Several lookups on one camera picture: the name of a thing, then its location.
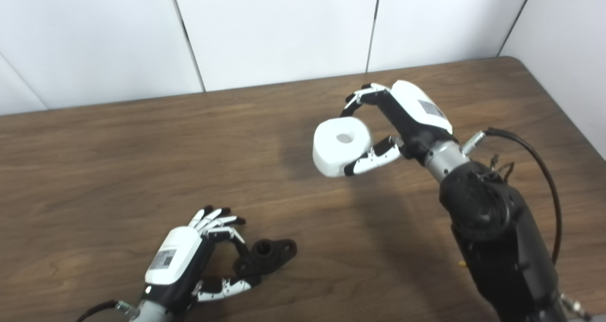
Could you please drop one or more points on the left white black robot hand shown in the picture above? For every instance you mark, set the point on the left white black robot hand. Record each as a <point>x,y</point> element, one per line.
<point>177,260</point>

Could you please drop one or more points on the round white piece with holes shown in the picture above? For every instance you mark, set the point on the round white piece with holes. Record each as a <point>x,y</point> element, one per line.
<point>338,147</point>

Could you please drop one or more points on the black flanged holder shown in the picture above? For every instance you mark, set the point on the black flanged holder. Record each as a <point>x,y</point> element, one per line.
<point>265,255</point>

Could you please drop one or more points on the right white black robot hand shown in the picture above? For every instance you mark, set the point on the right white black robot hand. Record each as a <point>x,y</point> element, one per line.
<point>416,113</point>

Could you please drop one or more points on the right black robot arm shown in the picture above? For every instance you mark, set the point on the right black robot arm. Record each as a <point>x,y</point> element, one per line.
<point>497,227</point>

